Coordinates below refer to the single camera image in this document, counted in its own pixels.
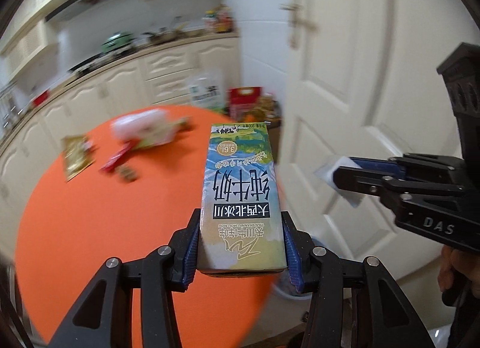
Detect wok with lid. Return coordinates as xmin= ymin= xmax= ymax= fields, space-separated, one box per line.
xmin=142 ymin=16 xmax=188 ymax=45

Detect gold snack packet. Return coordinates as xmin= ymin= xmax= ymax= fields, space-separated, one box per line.
xmin=62 ymin=135 xmax=95 ymax=181

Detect white rice bag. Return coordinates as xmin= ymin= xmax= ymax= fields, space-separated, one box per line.
xmin=185 ymin=68 xmax=226 ymax=113

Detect milk carton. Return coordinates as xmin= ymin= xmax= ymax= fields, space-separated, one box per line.
xmin=197 ymin=123 xmax=287 ymax=276

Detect black gas stove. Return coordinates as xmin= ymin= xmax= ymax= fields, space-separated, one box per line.
xmin=68 ymin=54 xmax=113 ymax=78

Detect white tissue piece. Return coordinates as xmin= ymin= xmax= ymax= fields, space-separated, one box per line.
xmin=314 ymin=155 xmax=364 ymax=208

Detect white panel door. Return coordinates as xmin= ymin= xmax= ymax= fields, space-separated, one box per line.
xmin=277 ymin=0 xmax=479 ymax=278

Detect red basin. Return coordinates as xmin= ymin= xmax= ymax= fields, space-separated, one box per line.
xmin=32 ymin=89 xmax=50 ymax=107

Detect pink white plastic bag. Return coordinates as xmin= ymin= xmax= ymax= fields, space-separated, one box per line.
xmin=110 ymin=109 xmax=179 ymax=149

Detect green electric pot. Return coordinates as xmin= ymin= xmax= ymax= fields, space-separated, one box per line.
xmin=101 ymin=32 xmax=134 ymax=54

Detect hanging utensil rack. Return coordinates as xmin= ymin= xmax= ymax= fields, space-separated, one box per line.
xmin=1 ymin=83 xmax=23 ymax=132

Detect red snack wrapper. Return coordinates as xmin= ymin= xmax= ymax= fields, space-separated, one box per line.
xmin=100 ymin=140 xmax=137 ymax=173

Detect condiment bottles group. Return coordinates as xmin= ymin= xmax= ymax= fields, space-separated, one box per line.
xmin=202 ymin=4 xmax=234 ymax=33

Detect cardboard box with oil bottles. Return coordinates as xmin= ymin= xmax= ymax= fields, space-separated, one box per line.
xmin=241 ymin=93 xmax=281 ymax=163

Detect person right hand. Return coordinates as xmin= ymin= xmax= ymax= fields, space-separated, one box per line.
xmin=438 ymin=246 xmax=480 ymax=298

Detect brown paper ball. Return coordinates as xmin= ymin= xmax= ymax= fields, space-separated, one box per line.
xmin=115 ymin=165 xmax=138 ymax=183

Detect red gift box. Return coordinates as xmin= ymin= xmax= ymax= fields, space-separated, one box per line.
xmin=228 ymin=86 xmax=262 ymax=121

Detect light green snack bag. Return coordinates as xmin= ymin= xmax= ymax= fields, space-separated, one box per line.
xmin=134 ymin=116 xmax=192 ymax=150

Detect round orange table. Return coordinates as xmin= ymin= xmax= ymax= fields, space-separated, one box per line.
xmin=15 ymin=106 xmax=274 ymax=347

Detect blue plastic trash bin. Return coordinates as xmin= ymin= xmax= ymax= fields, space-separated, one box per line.
xmin=272 ymin=281 xmax=312 ymax=301

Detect metal door handle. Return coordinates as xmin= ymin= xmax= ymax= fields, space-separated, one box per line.
xmin=279 ymin=0 xmax=318 ymax=50

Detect cream lower kitchen cabinets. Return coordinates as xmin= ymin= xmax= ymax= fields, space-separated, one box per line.
xmin=1 ymin=32 xmax=240 ymax=257

